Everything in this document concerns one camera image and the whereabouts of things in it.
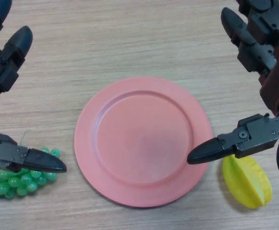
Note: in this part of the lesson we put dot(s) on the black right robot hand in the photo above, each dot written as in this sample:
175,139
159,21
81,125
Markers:
278,81

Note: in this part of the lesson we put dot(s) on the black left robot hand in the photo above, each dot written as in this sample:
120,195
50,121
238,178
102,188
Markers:
7,153

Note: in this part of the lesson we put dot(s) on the green grape bunch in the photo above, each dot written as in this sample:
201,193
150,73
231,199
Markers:
10,185

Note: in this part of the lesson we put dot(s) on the pink round plate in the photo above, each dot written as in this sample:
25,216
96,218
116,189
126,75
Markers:
141,143

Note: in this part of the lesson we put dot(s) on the yellow starfruit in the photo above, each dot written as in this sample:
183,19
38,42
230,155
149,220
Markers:
244,182

